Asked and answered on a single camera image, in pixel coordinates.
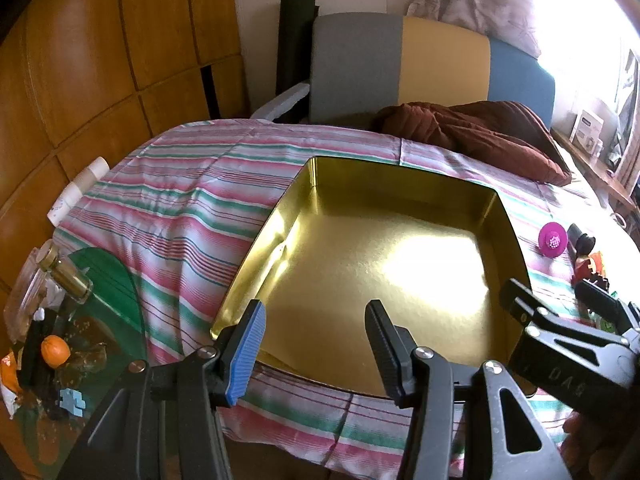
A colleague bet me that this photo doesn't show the orange fruit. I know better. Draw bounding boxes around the orange fruit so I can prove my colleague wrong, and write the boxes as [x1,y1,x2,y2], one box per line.
[40,335,70,370]

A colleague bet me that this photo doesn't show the white tube bottle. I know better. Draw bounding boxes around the white tube bottle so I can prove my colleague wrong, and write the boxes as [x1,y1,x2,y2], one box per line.
[47,156,110,228]

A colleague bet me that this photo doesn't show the blue puzzle piece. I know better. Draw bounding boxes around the blue puzzle piece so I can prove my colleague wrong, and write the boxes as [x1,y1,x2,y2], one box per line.
[58,388,87,417]

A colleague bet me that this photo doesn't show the green glass side table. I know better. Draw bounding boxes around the green glass side table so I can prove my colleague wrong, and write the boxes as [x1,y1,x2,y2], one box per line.
[3,248,146,479]

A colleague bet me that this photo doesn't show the black rolled mat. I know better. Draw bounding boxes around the black rolled mat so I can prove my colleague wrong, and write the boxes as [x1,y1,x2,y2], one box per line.
[276,0,319,94]

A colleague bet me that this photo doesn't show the white box on shelf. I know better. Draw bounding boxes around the white box on shelf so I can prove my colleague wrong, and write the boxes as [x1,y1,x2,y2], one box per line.
[570,110,604,155]

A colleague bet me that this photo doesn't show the white plastic armrest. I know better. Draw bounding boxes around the white plastic armrest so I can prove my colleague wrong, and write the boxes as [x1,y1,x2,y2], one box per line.
[250,82,310,122]

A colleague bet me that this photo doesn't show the dark red perfume bottle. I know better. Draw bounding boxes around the dark red perfume bottle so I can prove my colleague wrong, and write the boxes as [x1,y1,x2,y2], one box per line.
[572,257,597,286]

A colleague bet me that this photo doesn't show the glass perfume bottle gold cap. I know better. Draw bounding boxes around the glass perfume bottle gold cap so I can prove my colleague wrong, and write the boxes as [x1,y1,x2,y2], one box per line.
[36,240,93,304]

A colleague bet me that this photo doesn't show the dark red pillow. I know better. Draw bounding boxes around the dark red pillow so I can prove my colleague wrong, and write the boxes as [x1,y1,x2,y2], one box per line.
[371,101,572,186]

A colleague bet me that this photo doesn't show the black cylindrical cap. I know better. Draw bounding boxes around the black cylindrical cap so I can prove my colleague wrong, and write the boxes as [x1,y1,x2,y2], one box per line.
[567,223,596,257]

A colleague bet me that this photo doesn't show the gold metal tray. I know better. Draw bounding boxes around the gold metal tray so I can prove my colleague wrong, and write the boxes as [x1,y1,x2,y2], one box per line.
[213,156,528,396]

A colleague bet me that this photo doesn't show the grey yellow blue headboard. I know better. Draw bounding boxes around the grey yellow blue headboard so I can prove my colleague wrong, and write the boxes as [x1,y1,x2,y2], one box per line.
[309,12,555,129]

